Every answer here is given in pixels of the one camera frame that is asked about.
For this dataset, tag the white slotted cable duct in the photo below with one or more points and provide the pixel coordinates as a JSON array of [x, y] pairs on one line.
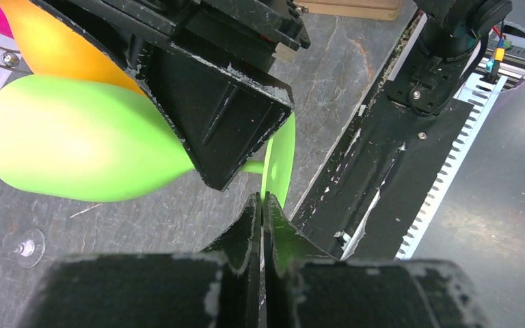
[[481, 96]]

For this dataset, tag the clear wine glass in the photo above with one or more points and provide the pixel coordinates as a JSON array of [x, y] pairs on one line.
[[29, 248]]

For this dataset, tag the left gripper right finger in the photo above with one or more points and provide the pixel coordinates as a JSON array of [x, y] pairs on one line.
[[305, 287]]

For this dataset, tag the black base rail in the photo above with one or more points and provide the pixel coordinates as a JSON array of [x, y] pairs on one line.
[[370, 198]]

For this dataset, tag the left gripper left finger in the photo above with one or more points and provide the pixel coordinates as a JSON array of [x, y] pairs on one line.
[[216, 287]]

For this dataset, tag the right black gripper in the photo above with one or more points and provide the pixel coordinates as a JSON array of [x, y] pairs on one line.
[[222, 105]]

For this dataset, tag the wooden chessboard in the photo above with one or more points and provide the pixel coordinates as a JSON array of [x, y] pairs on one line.
[[386, 10]]

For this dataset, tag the green wine glass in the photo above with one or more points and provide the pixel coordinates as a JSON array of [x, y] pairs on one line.
[[85, 140]]

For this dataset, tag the orange wine glass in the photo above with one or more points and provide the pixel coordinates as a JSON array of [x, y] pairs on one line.
[[50, 47]]

